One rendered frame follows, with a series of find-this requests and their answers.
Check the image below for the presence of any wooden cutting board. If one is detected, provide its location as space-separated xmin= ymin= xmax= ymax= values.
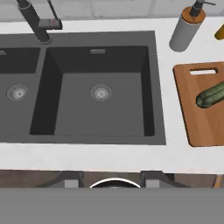
xmin=172 ymin=60 xmax=224 ymax=148

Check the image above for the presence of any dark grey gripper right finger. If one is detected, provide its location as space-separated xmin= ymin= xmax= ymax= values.
xmin=140 ymin=171 xmax=190 ymax=189

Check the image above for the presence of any green cucumber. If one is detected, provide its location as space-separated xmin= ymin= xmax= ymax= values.
xmin=195 ymin=80 xmax=224 ymax=109

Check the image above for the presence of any dark grey double sink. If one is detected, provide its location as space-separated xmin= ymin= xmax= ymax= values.
xmin=0 ymin=30 xmax=167 ymax=146

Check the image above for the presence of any yellow object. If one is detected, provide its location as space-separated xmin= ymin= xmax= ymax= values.
xmin=213 ymin=24 xmax=224 ymax=41

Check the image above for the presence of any black and white round object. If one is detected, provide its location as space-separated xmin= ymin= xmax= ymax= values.
xmin=88 ymin=178 xmax=142 ymax=189

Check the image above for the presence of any dark grey tap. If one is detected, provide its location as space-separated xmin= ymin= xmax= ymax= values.
xmin=16 ymin=0 xmax=64 ymax=46

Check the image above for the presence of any grey soap dispenser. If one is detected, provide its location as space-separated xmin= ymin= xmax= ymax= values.
xmin=168 ymin=0 xmax=217 ymax=53

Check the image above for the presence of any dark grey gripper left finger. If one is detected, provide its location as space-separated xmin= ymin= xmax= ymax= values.
xmin=43 ymin=171 xmax=86 ymax=189

